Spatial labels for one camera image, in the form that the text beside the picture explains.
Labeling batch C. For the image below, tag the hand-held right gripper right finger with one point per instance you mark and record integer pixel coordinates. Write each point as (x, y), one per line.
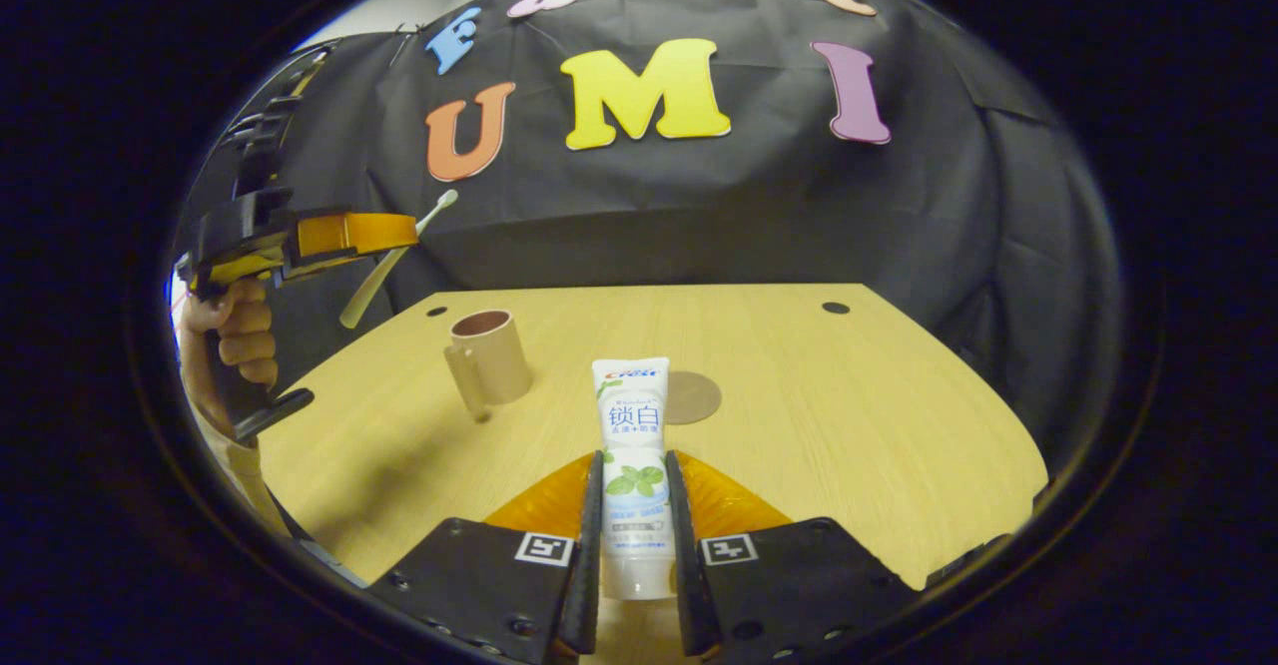
(689, 595)

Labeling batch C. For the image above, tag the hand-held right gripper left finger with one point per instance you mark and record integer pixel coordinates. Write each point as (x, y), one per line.
(584, 585)

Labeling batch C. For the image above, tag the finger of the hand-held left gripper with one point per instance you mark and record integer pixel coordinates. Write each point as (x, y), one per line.
(349, 234)

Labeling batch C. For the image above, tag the cream white toothbrush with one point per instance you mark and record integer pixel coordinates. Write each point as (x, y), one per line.
(379, 276)

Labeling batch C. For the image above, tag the white toothpaste tube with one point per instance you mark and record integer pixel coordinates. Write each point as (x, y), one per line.
(634, 425)

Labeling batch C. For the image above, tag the round brown coaster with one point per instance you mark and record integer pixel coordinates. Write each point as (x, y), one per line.
(697, 400)

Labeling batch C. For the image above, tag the beige pink cup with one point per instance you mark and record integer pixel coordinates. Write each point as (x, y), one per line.
(499, 365)

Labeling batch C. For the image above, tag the light wooden desktop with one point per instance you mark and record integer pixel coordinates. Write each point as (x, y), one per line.
(849, 425)

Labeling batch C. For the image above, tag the black backdrop cloth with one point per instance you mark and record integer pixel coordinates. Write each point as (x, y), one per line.
(699, 216)

